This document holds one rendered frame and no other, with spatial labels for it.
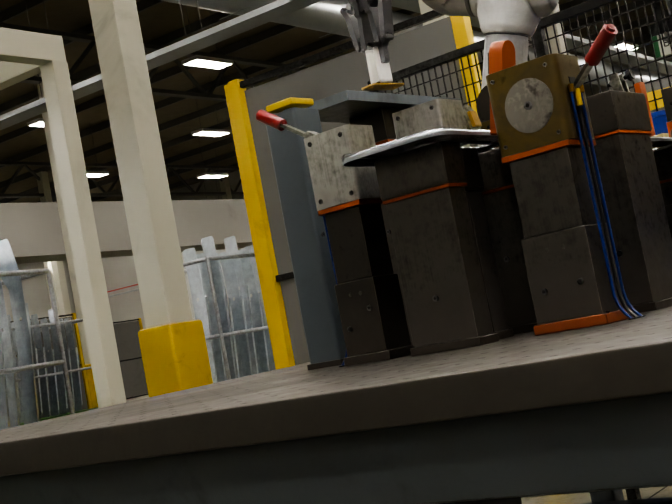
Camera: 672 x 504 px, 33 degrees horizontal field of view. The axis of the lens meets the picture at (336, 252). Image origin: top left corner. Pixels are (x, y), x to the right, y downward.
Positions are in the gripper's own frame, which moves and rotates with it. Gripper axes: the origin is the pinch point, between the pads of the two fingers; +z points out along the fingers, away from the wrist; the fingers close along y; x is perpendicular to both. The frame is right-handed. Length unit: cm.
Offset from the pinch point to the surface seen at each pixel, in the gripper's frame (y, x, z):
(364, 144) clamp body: 26.9, -32.2, 21.0
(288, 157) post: 5.1, -29.9, 17.8
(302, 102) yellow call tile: 7.0, -26.2, 8.8
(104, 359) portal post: -637, 266, 35
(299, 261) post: 3.3, -30.3, 35.5
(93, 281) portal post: -637, 268, -27
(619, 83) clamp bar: 5, 69, 5
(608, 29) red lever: 70, -27, 17
